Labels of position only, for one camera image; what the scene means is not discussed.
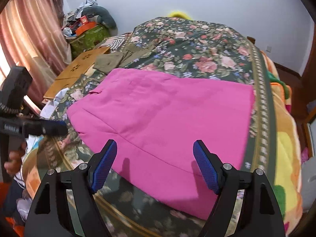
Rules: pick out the blue-tipped fingers of the left gripper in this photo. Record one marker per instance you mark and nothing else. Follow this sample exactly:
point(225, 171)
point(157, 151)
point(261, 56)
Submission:
point(54, 128)

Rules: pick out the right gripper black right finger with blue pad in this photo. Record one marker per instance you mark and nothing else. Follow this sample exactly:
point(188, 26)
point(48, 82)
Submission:
point(209, 165)

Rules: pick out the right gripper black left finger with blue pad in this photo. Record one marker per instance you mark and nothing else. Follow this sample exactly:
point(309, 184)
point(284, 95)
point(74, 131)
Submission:
point(100, 165)

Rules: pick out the pink pants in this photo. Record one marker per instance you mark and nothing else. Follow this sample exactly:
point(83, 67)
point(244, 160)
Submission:
point(155, 118)

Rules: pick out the person's left hand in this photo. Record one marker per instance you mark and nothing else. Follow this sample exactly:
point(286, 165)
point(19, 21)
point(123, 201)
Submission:
point(13, 166)

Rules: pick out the white crumpled cloth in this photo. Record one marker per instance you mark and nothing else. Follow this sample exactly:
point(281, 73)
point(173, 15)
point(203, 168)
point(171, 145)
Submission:
point(50, 106)

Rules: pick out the colourful fleece blanket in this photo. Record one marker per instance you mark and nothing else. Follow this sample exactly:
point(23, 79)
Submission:
point(288, 176)

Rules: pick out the olive green garment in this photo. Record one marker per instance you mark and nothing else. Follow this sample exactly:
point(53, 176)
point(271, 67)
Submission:
point(105, 63)

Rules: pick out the pink slipper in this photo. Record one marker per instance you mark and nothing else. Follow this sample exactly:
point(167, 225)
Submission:
point(304, 155)

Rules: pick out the pink striped curtain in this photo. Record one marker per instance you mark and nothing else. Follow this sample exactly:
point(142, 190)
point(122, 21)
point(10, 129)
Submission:
point(31, 36)

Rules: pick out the white cabinet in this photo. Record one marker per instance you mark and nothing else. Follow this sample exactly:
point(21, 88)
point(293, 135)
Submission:
point(308, 168)

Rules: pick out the striped black white cloth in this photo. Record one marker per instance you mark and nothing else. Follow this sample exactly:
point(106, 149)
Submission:
point(113, 42)

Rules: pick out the orange box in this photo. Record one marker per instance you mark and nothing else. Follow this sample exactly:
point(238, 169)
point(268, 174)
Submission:
point(85, 27)

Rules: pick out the grey plush pillow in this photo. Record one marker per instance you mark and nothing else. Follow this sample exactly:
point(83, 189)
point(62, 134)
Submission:
point(99, 15)

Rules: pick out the dark floral bedspread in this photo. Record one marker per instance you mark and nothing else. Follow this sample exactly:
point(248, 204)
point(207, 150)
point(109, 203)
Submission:
point(189, 49)

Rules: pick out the wooden door frame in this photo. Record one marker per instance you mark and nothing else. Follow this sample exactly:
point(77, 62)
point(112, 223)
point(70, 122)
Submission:
point(305, 92)

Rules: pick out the wooden bed post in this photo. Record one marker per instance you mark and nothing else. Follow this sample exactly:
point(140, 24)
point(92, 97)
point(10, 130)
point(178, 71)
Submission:
point(251, 39)

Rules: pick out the yellow curved bed rail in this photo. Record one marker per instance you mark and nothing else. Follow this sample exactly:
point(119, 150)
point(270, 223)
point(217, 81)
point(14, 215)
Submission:
point(179, 14)

